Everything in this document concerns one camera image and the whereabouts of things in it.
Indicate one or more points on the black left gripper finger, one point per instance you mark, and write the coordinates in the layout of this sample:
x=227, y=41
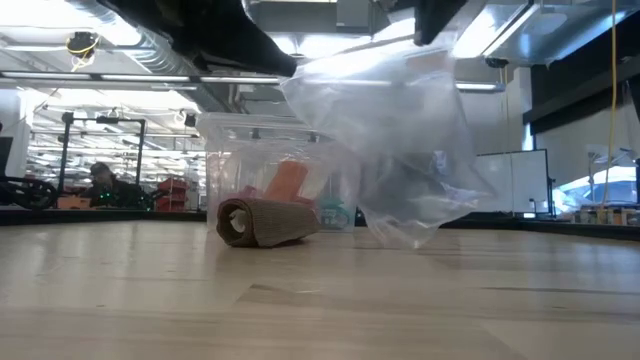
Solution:
x=250, y=55

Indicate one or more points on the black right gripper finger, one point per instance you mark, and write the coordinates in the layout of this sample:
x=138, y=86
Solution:
x=435, y=20

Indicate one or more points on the clear plastic zip bag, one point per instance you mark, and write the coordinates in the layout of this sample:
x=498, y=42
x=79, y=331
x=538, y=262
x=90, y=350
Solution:
x=390, y=125

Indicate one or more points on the brown elastic bandage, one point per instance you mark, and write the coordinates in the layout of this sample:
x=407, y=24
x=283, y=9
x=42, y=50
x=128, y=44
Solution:
x=275, y=222

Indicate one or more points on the orange bandage roll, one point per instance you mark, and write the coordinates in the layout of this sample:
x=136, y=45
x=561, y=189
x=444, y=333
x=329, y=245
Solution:
x=286, y=180

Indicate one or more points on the teal bandage roll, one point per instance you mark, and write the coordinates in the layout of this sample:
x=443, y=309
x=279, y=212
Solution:
x=334, y=215

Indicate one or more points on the long ceiling light bar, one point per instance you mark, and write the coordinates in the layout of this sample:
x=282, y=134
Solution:
x=145, y=78

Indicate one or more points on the clear plastic storage container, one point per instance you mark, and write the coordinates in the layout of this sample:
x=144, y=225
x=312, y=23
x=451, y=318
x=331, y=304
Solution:
x=240, y=150

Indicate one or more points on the black ceiling-mounted device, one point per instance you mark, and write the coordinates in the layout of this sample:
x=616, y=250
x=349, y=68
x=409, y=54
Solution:
x=81, y=44

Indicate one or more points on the red storage bin rack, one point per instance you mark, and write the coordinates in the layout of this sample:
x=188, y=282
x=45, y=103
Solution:
x=172, y=195

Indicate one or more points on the white board on stand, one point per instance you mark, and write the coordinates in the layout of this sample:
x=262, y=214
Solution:
x=520, y=182

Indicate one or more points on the person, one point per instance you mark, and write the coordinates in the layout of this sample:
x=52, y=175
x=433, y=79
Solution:
x=112, y=192

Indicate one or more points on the orange box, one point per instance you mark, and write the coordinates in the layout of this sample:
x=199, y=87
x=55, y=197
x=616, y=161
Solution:
x=70, y=202

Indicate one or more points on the black monitor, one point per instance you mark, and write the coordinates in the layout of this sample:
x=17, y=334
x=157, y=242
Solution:
x=5, y=155

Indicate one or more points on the black dome ceiling camera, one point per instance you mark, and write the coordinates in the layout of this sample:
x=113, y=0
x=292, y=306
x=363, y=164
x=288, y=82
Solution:
x=496, y=63

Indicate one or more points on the black background gantry frame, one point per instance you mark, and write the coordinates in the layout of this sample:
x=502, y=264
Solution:
x=65, y=150

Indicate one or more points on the black metal rail frame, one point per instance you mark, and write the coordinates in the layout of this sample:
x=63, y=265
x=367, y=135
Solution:
x=100, y=216

